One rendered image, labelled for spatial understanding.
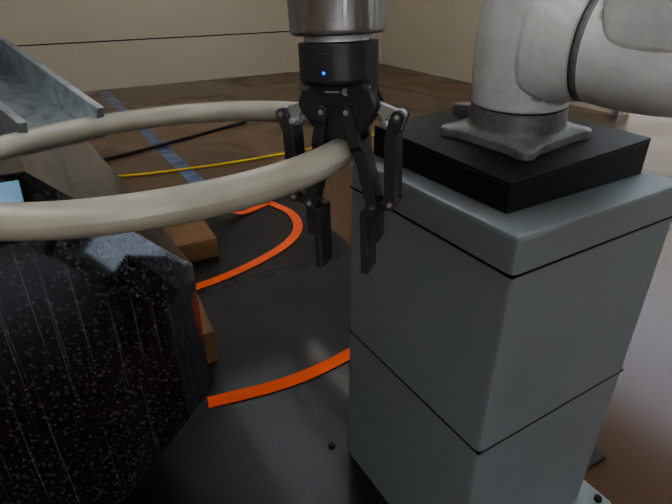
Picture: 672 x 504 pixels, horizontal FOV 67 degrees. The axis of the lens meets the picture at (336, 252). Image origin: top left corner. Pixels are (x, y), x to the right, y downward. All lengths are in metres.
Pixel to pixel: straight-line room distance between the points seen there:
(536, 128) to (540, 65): 0.10
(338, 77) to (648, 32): 0.41
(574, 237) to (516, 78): 0.25
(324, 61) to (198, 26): 6.18
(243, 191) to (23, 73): 0.67
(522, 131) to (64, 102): 0.71
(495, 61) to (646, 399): 1.24
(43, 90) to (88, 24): 5.42
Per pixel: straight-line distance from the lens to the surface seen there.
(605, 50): 0.77
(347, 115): 0.50
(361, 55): 0.48
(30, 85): 1.02
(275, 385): 1.59
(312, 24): 0.48
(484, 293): 0.77
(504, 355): 0.81
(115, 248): 0.98
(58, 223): 0.43
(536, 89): 0.83
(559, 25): 0.80
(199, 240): 2.25
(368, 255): 0.55
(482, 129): 0.88
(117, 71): 6.47
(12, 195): 0.94
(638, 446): 1.65
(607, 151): 0.91
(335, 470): 1.38
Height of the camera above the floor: 1.09
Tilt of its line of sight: 28 degrees down
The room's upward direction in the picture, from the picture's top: straight up
